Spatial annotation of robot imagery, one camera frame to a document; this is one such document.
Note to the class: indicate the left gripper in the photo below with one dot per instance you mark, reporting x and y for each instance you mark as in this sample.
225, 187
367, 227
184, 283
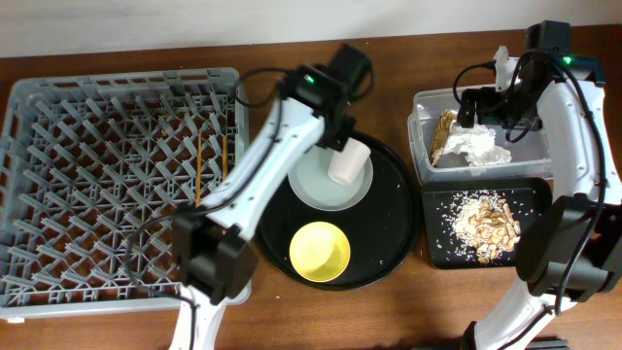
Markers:
340, 137

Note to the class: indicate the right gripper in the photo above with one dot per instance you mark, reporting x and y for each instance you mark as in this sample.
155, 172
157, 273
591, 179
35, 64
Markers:
466, 110

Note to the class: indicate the white paper napkin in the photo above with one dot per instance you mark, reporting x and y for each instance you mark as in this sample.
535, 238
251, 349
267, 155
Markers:
478, 144

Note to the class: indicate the pink plastic cup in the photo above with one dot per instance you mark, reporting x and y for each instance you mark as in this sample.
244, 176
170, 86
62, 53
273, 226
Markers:
345, 165

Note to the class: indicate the gold foil snack wrapper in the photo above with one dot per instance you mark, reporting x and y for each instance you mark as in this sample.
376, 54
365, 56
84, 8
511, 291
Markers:
440, 136

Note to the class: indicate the white round plate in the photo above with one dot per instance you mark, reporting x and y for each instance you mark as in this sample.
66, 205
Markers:
310, 182

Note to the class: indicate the wooden chopstick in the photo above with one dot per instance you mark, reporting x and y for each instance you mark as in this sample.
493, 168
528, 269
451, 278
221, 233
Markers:
198, 181
224, 157

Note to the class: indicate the yellow bowl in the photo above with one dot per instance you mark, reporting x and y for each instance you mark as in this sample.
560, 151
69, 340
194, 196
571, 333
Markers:
320, 252

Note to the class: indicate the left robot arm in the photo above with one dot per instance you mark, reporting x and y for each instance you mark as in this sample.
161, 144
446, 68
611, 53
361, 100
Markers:
212, 243

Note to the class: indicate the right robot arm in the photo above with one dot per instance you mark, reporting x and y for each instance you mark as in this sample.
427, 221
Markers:
573, 250

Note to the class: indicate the grey plastic dishwasher rack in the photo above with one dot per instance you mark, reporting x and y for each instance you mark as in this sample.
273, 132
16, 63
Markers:
87, 160

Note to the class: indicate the clear plastic storage bin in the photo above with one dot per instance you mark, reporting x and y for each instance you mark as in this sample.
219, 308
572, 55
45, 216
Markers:
534, 146

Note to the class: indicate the food scraps in bowl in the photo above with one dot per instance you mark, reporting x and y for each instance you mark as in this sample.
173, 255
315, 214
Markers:
481, 227

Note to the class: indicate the black rectangular tray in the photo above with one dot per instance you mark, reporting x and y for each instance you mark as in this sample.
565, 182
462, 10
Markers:
534, 191

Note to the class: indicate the round black serving tray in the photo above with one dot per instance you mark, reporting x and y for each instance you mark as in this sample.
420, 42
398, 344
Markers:
382, 228

